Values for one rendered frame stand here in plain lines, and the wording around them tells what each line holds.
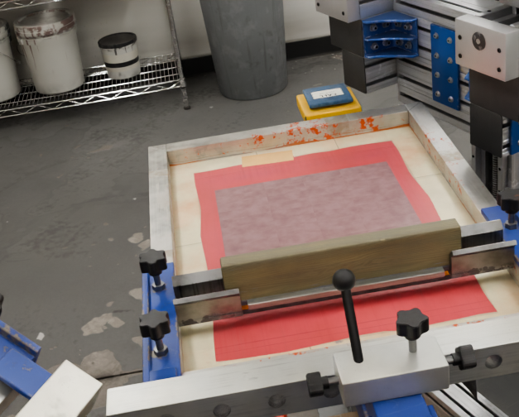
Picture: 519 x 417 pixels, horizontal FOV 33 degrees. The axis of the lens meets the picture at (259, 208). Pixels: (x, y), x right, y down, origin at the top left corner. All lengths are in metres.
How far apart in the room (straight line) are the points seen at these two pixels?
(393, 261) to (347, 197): 0.33
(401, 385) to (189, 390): 0.26
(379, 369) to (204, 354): 0.34
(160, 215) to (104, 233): 2.04
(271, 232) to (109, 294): 1.74
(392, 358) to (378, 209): 0.57
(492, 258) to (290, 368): 0.40
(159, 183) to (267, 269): 0.47
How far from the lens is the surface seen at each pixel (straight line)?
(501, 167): 2.11
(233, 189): 1.70
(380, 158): 1.75
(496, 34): 1.62
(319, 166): 1.74
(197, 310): 1.30
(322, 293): 1.31
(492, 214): 1.46
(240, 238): 1.54
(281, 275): 1.30
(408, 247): 1.31
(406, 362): 1.04
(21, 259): 3.59
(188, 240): 1.56
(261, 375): 1.10
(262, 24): 4.47
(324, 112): 1.99
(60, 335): 3.10
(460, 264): 1.34
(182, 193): 1.72
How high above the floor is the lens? 1.75
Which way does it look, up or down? 29 degrees down
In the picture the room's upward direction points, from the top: 8 degrees counter-clockwise
